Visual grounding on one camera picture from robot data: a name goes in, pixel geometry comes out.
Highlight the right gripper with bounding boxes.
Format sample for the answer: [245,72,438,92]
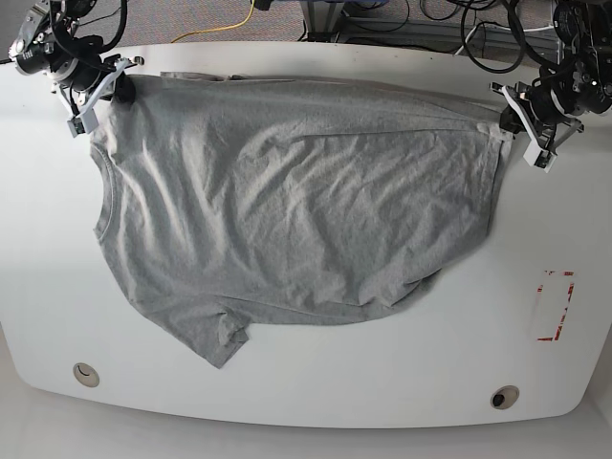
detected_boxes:
[51,55,143,119]

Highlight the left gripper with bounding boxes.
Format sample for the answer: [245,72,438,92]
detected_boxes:
[490,82,584,153]

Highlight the grey t-shirt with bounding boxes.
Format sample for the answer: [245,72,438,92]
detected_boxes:
[91,76,513,368]

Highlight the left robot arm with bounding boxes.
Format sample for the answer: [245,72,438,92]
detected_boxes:
[460,1,611,171]

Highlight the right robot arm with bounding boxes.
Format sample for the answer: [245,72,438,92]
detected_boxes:
[5,1,144,137]

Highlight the red tape rectangle marking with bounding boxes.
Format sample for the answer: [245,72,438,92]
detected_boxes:
[530,271,575,342]

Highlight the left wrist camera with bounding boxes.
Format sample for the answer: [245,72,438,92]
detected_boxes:
[523,143,557,173]

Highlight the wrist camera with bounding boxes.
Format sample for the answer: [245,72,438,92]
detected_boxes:
[67,111,98,138]
[523,143,557,173]

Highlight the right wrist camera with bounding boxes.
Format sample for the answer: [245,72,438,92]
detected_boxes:
[67,111,98,138]

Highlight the yellow cable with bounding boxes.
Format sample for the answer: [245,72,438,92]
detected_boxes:
[171,0,254,43]

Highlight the right table cable grommet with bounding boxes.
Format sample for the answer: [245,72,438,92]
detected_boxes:
[491,385,520,410]

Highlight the table cable grommet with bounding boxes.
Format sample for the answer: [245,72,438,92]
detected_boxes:
[491,385,520,410]
[73,362,100,388]

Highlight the left table cable grommet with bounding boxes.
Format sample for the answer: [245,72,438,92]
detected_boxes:
[73,362,100,388]

